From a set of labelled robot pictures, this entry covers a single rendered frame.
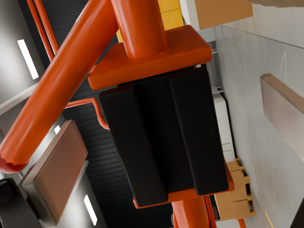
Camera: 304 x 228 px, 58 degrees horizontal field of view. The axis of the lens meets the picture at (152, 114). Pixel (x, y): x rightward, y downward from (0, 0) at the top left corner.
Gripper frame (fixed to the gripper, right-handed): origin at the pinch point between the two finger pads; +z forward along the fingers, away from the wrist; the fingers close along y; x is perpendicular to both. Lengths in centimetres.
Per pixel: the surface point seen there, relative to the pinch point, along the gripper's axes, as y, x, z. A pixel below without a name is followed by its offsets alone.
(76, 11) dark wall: -303, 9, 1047
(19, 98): -471, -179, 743
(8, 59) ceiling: -501, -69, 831
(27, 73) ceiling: -501, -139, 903
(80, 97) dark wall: -404, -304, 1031
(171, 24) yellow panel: 16, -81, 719
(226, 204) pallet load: 51, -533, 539
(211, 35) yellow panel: 110, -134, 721
